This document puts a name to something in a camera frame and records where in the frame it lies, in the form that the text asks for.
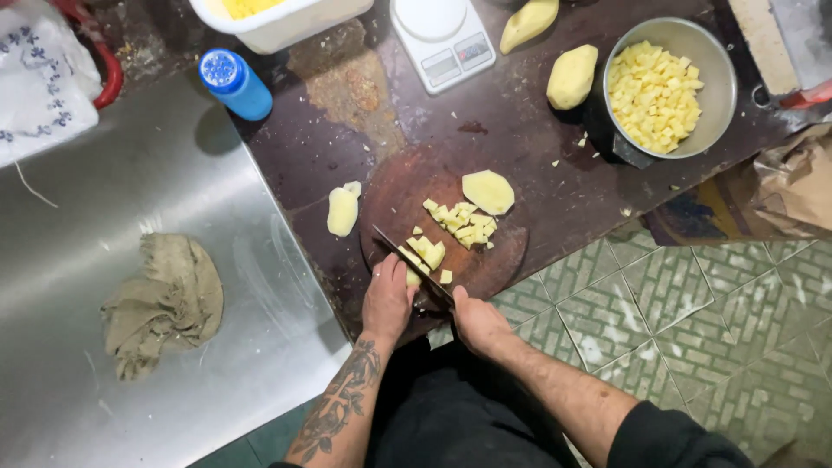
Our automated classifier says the brown paper bag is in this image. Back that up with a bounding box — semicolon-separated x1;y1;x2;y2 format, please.
738;122;832;243

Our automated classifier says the person's black clothing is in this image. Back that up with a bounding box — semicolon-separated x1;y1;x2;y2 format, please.
270;335;756;468

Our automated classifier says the slim whole peeled potato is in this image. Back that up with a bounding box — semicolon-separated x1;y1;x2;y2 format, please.
498;0;560;56

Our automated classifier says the person's left hand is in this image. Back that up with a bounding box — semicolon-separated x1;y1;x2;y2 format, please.
361;252;421;344

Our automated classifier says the steel bowl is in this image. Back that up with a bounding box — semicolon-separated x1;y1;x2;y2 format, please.
585;17;738;161

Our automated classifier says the pile of diced potato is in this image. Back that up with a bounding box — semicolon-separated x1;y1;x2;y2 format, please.
422;198;499;252

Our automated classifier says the long peeled potato piece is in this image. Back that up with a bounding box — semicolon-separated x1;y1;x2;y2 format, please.
326;187;360;238

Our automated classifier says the round wooden cutting board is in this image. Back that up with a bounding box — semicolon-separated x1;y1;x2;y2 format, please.
359;153;530;314

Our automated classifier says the beige cloth rag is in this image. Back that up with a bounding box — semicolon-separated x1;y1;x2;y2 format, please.
100;233;225;382

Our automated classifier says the person's right hand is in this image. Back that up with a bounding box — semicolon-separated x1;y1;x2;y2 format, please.
452;285;516;360

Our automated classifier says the heap of potato cubes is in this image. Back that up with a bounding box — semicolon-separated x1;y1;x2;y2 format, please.
606;40;705;156

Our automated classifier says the yellow potato chunk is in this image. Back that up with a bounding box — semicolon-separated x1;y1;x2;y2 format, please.
398;235;447;287

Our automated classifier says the white blue-printed plastic bag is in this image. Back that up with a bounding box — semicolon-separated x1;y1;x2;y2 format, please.
0;0;104;167

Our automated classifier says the red plastic basin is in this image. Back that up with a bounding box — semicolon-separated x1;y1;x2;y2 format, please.
47;0;125;111

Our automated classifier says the plump whole peeled potato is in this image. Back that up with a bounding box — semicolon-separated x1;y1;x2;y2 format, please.
546;43;599;111

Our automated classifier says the blue shaker bottle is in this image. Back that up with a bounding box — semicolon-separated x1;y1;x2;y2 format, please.
198;48;274;122

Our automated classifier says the flat peeled potato half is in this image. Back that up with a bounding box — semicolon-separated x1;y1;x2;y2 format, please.
461;169;516;217

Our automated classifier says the pale wooden block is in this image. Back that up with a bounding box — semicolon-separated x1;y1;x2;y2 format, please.
727;0;801;96

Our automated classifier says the yellow food in tub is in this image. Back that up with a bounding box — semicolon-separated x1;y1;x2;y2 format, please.
221;0;287;20

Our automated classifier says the white kitchen scale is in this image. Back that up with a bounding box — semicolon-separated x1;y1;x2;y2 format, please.
389;0;497;96

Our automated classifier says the red handle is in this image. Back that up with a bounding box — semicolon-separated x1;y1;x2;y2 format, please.
779;79;832;111

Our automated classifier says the dark-bladed kitchen knife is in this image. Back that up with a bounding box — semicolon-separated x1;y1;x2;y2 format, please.
372;225;457;312

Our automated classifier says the white plastic tub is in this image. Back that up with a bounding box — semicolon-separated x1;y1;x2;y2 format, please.
188;0;375;55

